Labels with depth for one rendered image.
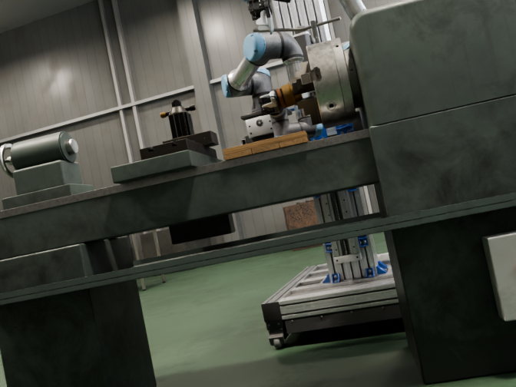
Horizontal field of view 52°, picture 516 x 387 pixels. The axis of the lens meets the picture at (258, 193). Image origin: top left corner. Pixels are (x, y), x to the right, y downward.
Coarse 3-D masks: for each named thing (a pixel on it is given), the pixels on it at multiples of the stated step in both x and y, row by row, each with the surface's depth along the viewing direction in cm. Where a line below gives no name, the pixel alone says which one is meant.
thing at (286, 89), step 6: (288, 84) 201; (276, 90) 202; (282, 90) 200; (288, 90) 199; (276, 96) 200; (282, 96) 200; (288, 96) 200; (294, 96) 201; (300, 96) 201; (282, 102) 201; (288, 102) 201; (294, 102) 201
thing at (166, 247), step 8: (152, 232) 915; (160, 232) 909; (168, 232) 905; (144, 240) 920; (152, 240) 915; (160, 240) 910; (168, 240) 905; (200, 240) 953; (208, 240) 984; (144, 248) 920; (152, 248) 915; (160, 248) 910; (168, 248) 905; (176, 248) 901; (184, 248) 896; (192, 248) 916; (144, 256) 920; (152, 256) 916
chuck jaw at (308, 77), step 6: (312, 72) 187; (318, 72) 187; (306, 78) 189; (312, 78) 189; (318, 78) 187; (294, 84) 197; (300, 84) 194; (306, 84) 190; (312, 84) 191; (294, 90) 197; (300, 90) 195; (306, 90) 196; (312, 90) 198
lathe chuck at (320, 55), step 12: (312, 48) 192; (324, 48) 190; (312, 60) 188; (324, 60) 187; (324, 72) 186; (336, 72) 185; (324, 84) 186; (336, 84) 186; (324, 96) 187; (336, 96) 187; (324, 108) 190; (336, 108) 190; (324, 120) 194; (336, 120) 195
